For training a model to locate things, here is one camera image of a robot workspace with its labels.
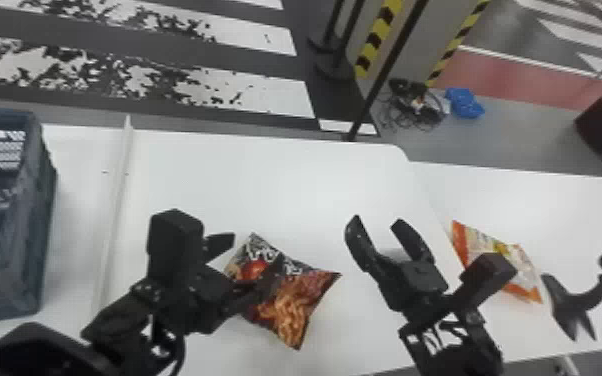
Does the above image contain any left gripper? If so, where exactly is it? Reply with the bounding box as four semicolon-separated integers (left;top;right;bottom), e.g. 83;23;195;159
173;231;287;337

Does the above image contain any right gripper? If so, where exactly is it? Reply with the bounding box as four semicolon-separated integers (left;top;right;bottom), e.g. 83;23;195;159
343;214;450;322

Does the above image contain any red snack packet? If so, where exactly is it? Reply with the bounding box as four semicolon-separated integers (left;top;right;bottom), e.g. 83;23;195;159
223;231;343;351

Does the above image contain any orange snack packet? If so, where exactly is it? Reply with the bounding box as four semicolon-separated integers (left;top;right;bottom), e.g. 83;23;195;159
449;219;544;305

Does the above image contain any blue basket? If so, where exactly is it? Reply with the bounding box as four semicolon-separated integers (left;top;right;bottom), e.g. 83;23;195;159
0;106;59;327

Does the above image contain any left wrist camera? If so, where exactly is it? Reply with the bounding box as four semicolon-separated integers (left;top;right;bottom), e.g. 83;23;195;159
145;208;206;288

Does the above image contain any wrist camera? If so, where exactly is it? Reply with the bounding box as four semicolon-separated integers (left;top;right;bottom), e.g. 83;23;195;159
455;252;519;312
145;208;206;288

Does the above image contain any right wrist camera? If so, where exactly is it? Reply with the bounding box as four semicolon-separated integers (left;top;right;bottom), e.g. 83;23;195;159
455;252;519;312

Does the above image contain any black cable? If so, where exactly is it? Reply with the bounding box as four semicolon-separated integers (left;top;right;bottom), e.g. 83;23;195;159
377;77;447;134

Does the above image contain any yellow black striped post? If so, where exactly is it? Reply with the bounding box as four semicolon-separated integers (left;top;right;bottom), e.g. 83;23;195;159
352;0;405;81
425;0;492;89

